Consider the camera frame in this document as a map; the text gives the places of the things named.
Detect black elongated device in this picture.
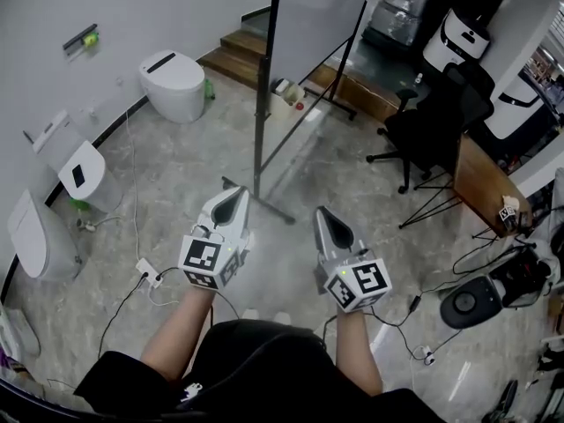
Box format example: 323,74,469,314
488,379,521,423

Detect person's left forearm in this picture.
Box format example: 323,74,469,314
139,286,217,381

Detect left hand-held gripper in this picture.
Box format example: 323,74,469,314
178,186,256,291

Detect wooden table with wire legs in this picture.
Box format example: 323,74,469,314
398,132,534,241

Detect white power strip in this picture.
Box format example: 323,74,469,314
135,257,164,289

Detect rounded white smart toilet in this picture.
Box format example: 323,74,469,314
138,49,206,125

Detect wooden stair steps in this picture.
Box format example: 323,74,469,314
197,27,272,90

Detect black and white patterned block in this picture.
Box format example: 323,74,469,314
497,204,520,228

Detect person's right forearm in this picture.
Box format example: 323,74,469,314
335,308,383,397

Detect plastic wrapped grey machine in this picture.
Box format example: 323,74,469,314
361,0,432,51

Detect black wall shelf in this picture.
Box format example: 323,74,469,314
62,23,99,52

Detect black office chair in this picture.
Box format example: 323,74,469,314
366,62,495,195

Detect person's black clothing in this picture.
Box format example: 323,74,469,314
73,318,446,423

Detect black open case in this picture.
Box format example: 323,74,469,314
489,245,552,310

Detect black framed whiteboard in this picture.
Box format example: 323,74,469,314
221,0,379,225

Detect pale open storage box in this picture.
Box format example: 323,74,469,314
269,78,306,122

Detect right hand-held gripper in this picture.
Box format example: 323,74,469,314
313,207,393,315

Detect large white black robot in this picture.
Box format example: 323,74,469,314
483,70,557,140

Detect white toilet with tank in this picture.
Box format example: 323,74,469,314
22,108,124,214

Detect white boxy service robot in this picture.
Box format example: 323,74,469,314
422,7,491,75

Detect small white plug adapter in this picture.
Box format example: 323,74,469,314
413,345,437,366

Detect black round base device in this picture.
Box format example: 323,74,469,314
439,275,506,330

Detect tall white closed toilet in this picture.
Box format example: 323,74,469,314
6,188,83,284

